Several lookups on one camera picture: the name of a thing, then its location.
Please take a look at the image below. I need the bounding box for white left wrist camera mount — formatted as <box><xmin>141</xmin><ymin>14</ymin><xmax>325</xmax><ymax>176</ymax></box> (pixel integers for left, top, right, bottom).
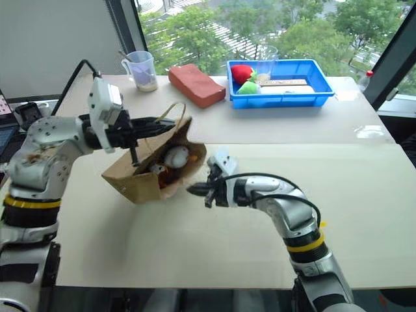
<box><xmin>86</xmin><ymin>77</ymin><xmax>124</xmax><ymax>154</ymax></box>

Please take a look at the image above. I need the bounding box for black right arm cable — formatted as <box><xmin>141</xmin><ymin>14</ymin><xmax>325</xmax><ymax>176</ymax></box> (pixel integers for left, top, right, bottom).
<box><xmin>227</xmin><ymin>173</ymin><xmax>322</xmax><ymax>230</ymax></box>

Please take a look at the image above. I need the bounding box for brown paper bag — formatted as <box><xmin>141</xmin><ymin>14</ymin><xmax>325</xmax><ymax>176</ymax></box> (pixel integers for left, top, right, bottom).
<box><xmin>101</xmin><ymin>102</ymin><xmax>208</xmax><ymax>205</ymax></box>

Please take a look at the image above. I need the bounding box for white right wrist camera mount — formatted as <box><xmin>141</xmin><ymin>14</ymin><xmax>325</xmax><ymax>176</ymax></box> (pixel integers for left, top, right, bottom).
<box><xmin>207</xmin><ymin>149</ymin><xmax>240</xmax><ymax>209</ymax></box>

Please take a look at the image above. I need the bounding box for wooden ruler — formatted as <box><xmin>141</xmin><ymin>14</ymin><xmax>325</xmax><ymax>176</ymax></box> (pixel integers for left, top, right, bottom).
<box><xmin>259</xmin><ymin>79</ymin><xmax>308</xmax><ymax>87</ymax></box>

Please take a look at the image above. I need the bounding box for clear glass cup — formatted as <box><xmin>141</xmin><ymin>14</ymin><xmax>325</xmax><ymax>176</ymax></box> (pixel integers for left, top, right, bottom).
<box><xmin>255</xmin><ymin>44</ymin><xmax>280</xmax><ymax>83</ymax></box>

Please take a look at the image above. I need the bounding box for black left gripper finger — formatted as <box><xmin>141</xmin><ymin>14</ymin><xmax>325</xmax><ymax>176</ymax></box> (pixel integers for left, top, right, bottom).
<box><xmin>129</xmin><ymin>116</ymin><xmax>178</xmax><ymax>129</ymax></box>
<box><xmin>133</xmin><ymin>125</ymin><xmax>172</xmax><ymax>140</ymax></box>

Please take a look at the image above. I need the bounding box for white chick plush toy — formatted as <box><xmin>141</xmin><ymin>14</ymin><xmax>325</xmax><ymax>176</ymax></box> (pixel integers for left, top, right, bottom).
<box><xmin>162</xmin><ymin>145</ymin><xmax>198</xmax><ymax>170</ymax></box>

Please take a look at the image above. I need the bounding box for pale pink plush toy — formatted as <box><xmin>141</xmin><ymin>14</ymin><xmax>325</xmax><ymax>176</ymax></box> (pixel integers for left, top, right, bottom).
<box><xmin>160</xmin><ymin>181</ymin><xmax>189</xmax><ymax>200</ymax></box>

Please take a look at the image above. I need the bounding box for red strawberry plush toy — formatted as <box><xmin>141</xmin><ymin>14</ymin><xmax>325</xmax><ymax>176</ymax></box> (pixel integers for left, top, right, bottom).
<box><xmin>231</xmin><ymin>64</ymin><xmax>259</xmax><ymax>86</ymax></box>

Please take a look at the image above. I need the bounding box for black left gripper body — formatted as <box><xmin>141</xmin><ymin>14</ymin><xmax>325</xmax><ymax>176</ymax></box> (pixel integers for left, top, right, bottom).
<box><xmin>105</xmin><ymin>109</ymin><xmax>141</xmax><ymax>166</ymax></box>

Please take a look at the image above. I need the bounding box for dark window frame post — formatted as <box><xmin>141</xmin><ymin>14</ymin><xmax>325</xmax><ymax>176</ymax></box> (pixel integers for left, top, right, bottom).
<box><xmin>366</xmin><ymin>0</ymin><xmax>416</xmax><ymax>112</ymax></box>
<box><xmin>104</xmin><ymin>0</ymin><xmax>149</xmax><ymax>76</ymax></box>

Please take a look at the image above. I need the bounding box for clear plastic measuring cup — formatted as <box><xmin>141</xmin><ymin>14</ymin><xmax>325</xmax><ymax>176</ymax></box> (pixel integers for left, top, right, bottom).
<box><xmin>121</xmin><ymin>50</ymin><xmax>159</xmax><ymax>93</ymax></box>

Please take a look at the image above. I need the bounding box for spoon in measuring cup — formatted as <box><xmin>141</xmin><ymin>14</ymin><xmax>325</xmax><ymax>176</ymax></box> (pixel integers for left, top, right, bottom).
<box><xmin>118</xmin><ymin>49</ymin><xmax>137</xmax><ymax>64</ymax></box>

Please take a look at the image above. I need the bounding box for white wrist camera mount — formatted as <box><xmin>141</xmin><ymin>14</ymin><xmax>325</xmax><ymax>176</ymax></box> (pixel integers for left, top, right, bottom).
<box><xmin>86</xmin><ymin>77</ymin><xmax>124</xmax><ymax>154</ymax></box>
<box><xmin>207</xmin><ymin>149</ymin><xmax>240</xmax><ymax>209</ymax></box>

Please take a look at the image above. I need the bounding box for red brick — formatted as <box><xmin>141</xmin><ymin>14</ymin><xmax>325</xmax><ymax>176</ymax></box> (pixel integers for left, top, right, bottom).
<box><xmin>168</xmin><ymin>63</ymin><xmax>227</xmax><ymax>109</ymax></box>

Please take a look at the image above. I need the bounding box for green plush toy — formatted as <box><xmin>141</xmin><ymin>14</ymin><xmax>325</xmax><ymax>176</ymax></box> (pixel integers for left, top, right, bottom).
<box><xmin>236</xmin><ymin>81</ymin><xmax>263</xmax><ymax>96</ymax></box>

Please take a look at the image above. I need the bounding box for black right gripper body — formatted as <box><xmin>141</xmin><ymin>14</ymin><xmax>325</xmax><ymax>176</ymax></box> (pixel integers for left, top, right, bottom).
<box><xmin>204</xmin><ymin>162</ymin><xmax>230</xmax><ymax>209</ymax></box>

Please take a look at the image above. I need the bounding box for clear bottle with red cap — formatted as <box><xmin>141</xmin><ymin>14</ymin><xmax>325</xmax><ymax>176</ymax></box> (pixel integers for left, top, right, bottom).
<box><xmin>356</xmin><ymin>70</ymin><xmax>375</xmax><ymax>94</ymax></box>

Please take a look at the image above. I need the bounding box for dark rounded shape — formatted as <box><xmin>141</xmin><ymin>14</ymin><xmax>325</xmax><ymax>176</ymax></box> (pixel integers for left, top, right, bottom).
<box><xmin>378</xmin><ymin>287</ymin><xmax>416</xmax><ymax>309</ymax></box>

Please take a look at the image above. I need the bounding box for white flat block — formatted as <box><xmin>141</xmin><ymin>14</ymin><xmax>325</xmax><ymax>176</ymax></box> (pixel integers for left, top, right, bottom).
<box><xmin>259</xmin><ymin>84</ymin><xmax>315</xmax><ymax>96</ymax></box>

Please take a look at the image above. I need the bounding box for black device on desk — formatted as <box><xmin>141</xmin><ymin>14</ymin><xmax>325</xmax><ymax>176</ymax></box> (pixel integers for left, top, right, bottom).
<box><xmin>14</xmin><ymin>101</ymin><xmax>46</xmax><ymax>131</ymax></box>

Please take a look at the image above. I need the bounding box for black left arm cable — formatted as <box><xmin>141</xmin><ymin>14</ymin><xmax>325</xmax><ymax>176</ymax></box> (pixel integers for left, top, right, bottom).
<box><xmin>50</xmin><ymin>58</ymin><xmax>102</xmax><ymax>116</ymax></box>

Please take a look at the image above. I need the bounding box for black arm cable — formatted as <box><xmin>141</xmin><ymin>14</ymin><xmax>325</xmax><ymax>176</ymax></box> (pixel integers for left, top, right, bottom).
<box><xmin>227</xmin><ymin>173</ymin><xmax>322</xmax><ymax>230</ymax></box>
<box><xmin>50</xmin><ymin>58</ymin><xmax>102</xmax><ymax>116</ymax></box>

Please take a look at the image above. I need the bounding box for laptop computer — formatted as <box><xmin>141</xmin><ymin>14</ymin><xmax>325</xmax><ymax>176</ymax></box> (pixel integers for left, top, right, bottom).
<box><xmin>0</xmin><ymin>89</ymin><xmax>21</xmax><ymax>163</ymax></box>

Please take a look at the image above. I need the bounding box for orange plush toy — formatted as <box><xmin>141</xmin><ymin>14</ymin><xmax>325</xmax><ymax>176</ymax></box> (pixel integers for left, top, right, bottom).
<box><xmin>158</xmin><ymin>164</ymin><xmax>183</xmax><ymax>190</ymax></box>

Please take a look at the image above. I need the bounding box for blue plastic bin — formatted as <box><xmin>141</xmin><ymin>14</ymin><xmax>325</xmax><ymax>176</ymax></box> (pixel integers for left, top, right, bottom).
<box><xmin>226</xmin><ymin>58</ymin><xmax>336</xmax><ymax>110</ymax></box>

